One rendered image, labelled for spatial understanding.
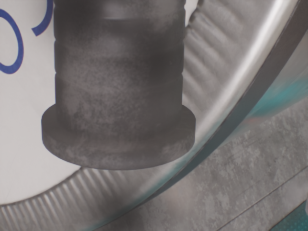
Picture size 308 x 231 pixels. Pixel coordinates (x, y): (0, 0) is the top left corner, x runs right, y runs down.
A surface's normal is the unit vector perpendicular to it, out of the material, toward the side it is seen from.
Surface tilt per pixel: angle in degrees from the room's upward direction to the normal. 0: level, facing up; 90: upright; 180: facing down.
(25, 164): 90
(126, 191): 89
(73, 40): 86
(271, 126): 0
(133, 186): 90
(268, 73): 56
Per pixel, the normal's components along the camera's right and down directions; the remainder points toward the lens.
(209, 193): 0.66, -0.15
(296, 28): 0.66, 0.65
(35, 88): -0.68, 0.32
